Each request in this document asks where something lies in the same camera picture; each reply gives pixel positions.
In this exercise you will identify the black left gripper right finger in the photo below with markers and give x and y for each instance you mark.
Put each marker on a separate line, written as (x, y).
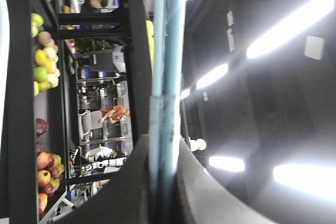
(204, 200)

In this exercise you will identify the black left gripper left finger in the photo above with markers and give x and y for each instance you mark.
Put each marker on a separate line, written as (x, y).
(125, 198)

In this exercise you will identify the light blue shopping basket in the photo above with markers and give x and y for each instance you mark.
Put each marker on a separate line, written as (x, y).
(164, 128)

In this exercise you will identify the black fruit display rack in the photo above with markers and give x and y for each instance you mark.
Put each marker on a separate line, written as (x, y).
(59, 105)

